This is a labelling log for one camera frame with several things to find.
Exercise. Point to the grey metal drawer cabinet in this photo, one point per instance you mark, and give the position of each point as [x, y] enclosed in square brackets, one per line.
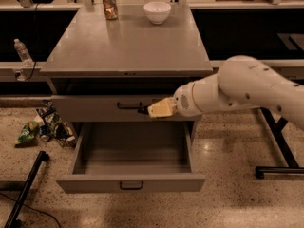
[127, 56]

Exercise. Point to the grey open bottom drawer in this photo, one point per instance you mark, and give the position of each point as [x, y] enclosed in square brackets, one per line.
[133, 157]

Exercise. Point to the orange soda can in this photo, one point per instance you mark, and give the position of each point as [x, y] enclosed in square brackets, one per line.
[110, 9]

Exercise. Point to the dark rxbar chocolate packet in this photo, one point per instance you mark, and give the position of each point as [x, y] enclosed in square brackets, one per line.
[143, 110]

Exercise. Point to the black stand base right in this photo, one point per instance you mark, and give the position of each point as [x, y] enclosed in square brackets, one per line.
[276, 128]

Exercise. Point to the small blue can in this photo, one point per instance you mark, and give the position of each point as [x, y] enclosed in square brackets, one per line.
[44, 133]

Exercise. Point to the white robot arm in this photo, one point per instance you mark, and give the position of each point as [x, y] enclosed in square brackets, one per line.
[241, 82]

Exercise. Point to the green snack bag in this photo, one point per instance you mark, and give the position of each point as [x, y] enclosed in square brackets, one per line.
[27, 134]

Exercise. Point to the black pole stand left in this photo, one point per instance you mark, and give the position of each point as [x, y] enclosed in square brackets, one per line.
[23, 188]

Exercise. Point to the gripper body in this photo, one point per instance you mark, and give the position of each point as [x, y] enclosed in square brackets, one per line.
[182, 102]

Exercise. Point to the clear plastic water bottle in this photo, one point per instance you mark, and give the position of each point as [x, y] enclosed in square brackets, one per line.
[23, 53]

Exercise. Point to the white ceramic bowl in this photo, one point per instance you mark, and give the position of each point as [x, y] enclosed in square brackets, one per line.
[157, 12]

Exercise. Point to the grey middle drawer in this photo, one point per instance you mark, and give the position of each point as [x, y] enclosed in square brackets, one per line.
[103, 108]

